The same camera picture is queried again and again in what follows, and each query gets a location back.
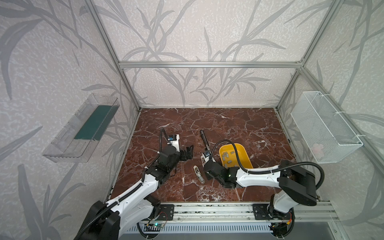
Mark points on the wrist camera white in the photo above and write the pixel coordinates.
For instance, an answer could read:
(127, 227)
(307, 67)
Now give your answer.
(207, 155)
(173, 140)

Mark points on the left circuit board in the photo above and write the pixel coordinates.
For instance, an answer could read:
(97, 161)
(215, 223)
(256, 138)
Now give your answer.
(155, 227)

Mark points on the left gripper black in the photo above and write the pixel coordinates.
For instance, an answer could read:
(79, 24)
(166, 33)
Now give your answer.
(184, 153)

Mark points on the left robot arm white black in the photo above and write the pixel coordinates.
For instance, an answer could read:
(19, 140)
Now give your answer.
(110, 220)

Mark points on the yellow plastic tray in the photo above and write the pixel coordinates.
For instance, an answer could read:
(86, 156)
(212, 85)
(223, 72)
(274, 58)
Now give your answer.
(243, 156)

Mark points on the white wire mesh basket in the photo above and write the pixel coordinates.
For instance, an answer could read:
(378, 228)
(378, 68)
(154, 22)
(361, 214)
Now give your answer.
(320, 122)

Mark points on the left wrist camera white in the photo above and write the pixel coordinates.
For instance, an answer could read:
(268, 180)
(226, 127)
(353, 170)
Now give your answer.
(173, 140)

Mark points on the clear acrylic wall shelf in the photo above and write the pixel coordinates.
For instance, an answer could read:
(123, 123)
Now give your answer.
(79, 138)

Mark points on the pink object in basket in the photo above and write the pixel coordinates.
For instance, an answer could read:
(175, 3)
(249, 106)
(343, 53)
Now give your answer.
(317, 150)

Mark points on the right circuit board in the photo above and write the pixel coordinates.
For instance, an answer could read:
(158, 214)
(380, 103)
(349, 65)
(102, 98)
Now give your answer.
(280, 231)

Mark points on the pink mini stapler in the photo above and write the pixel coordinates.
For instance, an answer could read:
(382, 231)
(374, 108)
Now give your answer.
(204, 160)

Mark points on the circuit board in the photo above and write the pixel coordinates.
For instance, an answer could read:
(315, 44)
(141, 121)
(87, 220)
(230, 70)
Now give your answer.
(155, 227)
(280, 231)

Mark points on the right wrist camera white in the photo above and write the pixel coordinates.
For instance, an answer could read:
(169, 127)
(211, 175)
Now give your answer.
(207, 155)

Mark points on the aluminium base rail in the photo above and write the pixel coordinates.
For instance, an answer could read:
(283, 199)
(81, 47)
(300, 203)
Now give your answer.
(244, 212)

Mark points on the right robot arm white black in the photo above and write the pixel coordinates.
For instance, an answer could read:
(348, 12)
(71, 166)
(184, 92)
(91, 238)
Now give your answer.
(298, 182)

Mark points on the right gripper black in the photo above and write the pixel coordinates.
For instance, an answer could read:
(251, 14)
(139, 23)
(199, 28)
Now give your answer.
(205, 149)

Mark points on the black stapler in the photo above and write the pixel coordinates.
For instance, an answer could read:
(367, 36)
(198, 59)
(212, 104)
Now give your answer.
(206, 142)

